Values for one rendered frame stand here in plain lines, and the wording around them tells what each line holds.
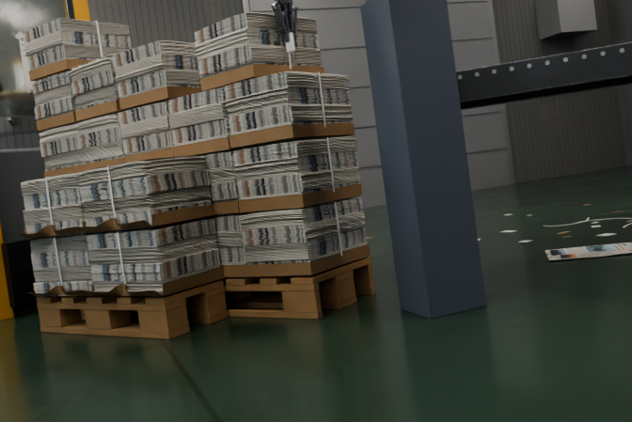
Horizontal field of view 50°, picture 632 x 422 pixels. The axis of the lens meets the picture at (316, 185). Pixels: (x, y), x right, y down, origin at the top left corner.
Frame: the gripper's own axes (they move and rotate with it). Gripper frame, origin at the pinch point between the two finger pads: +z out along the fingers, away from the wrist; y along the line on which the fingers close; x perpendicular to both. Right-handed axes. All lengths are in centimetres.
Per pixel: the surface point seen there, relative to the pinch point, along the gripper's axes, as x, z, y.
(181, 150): -44, 32, 19
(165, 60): -47, -3, 17
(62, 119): -115, 9, 19
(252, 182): -11, 48, 18
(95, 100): -91, 4, 18
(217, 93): -21.4, 14.8, 18.3
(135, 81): -63, 2, 19
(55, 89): -118, -5, 18
